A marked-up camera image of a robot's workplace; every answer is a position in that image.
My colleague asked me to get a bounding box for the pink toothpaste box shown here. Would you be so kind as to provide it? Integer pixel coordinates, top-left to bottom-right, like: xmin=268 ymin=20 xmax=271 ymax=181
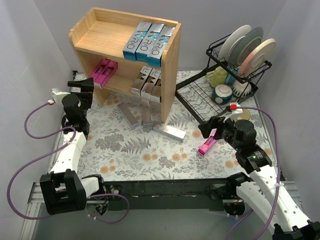
xmin=197 ymin=129 xmax=217 ymax=156
xmin=94 ymin=60 xmax=118 ymax=89
xmin=89 ymin=58 xmax=110 ymax=83

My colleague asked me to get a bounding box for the silver black gold toothpaste box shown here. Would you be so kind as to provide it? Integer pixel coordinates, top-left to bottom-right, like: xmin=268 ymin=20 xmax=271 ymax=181
xmin=140 ymin=68 xmax=161 ymax=99

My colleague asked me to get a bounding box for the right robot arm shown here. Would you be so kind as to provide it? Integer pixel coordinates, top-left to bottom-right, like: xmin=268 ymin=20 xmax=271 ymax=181
xmin=198 ymin=117 xmax=320 ymax=240

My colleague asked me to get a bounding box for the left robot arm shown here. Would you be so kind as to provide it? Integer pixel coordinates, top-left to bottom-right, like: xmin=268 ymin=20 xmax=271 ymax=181
xmin=40 ymin=77 xmax=107 ymax=215

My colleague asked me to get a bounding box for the wooden two-tier shelf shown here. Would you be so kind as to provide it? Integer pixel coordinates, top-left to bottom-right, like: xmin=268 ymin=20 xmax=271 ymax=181
xmin=69 ymin=7 xmax=181 ymax=123

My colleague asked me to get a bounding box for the cream enamel mug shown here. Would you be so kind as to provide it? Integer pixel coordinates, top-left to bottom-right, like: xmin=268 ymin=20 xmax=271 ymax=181
xmin=237 ymin=109 xmax=251 ymax=120

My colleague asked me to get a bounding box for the teal spotted bowl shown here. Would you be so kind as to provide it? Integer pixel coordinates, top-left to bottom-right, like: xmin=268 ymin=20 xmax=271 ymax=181
xmin=212 ymin=84 xmax=233 ymax=105

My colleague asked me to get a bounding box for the black striped white bowl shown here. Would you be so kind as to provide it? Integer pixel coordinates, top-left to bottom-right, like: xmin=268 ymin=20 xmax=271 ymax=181
xmin=231 ymin=81 xmax=252 ymax=98

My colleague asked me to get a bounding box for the silver toothpaste box slanted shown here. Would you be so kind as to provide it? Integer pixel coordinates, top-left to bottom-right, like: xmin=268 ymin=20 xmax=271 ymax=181
xmin=117 ymin=102 xmax=139 ymax=129

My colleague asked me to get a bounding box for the blue mug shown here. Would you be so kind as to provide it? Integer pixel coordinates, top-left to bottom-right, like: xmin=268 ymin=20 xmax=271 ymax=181
xmin=224 ymin=66 xmax=239 ymax=85

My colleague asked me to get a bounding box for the green mug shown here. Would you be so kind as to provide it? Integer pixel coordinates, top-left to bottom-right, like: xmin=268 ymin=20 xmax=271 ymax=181
xmin=205 ymin=66 xmax=228 ymax=88

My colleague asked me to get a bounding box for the floral table mat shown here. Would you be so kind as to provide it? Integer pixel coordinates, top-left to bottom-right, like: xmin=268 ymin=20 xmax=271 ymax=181
xmin=77 ymin=92 xmax=243 ymax=181

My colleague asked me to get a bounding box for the silver Protect toothpaste box upright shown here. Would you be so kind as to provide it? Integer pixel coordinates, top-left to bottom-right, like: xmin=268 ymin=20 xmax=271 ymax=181
xmin=141 ymin=99 xmax=153 ymax=128

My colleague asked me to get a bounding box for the pink and cream plate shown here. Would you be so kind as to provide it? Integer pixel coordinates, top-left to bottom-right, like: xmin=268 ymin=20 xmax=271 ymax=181
xmin=237 ymin=38 xmax=276 ymax=78

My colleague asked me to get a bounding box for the grey speckled plate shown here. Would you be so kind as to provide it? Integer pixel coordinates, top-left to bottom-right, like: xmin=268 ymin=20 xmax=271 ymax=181
xmin=227 ymin=27 xmax=264 ymax=68

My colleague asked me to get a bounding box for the white plate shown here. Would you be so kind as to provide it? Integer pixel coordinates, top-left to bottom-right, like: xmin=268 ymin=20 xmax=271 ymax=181
xmin=217 ymin=25 xmax=252 ymax=62

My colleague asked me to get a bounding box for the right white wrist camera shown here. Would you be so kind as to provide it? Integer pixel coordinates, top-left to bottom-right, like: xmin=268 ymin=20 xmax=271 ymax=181
xmin=223 ymin=102 xmax=243 ymax=123

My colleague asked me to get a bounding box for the black wire dish rack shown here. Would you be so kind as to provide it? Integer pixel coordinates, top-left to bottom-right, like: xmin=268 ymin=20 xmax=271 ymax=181
xmin=175 ymin=35 xmax=272 ymax=124

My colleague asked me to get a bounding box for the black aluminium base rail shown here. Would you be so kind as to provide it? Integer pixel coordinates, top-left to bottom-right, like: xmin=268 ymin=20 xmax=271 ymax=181
xmin=27 ymin=178 xmax=301 ymax=218

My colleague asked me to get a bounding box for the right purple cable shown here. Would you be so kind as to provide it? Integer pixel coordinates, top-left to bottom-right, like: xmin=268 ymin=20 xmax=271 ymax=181
xmin=224 ymin=106 xmax=281 ymax=240

